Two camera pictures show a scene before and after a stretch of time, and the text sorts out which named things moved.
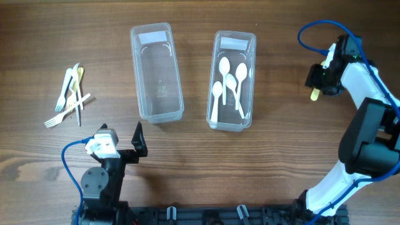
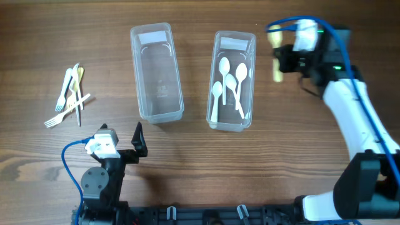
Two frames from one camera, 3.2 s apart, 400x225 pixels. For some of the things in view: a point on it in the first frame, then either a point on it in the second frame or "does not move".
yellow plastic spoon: x=314 y=94 to x=275 y=38
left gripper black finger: x=139 y=141 does not move
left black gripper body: x=118 y=165 does not move
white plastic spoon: x=224 y=67 does not move
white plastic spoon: x=217 y=89 does not move
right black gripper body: x=319 y=78 to x=300 y=61
